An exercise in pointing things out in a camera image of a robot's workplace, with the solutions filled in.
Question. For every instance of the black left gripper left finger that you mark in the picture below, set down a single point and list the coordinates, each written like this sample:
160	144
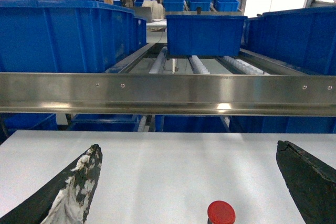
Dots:
67	197

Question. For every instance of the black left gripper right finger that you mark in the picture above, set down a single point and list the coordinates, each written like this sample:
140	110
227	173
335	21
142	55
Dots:
310	181

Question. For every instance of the red push button switch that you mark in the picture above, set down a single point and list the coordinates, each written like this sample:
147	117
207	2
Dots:
221	212

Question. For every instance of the blue bin centre shelf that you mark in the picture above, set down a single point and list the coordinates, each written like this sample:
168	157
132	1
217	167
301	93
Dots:
204	35

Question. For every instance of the white roller track right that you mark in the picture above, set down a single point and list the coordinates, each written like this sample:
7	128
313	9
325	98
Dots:
244	67

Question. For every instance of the white roller track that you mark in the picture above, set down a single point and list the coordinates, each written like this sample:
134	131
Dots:
159	62
244	67
197	65

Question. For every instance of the large blue bin right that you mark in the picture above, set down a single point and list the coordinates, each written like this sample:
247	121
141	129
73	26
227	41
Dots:
302	37

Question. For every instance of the large blue bin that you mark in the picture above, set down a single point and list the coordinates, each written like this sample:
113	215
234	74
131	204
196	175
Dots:
302	37
67	36

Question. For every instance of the white roller track left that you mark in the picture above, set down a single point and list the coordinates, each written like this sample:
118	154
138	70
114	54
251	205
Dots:
159	62

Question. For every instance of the white roller track middle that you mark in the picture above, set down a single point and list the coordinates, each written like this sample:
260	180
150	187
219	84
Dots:
197	65

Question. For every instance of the large blue bin left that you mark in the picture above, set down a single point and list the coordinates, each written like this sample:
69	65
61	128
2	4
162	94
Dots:
67	36

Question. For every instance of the stainless steel shelf rail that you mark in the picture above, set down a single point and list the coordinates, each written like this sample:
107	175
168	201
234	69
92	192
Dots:
200	94

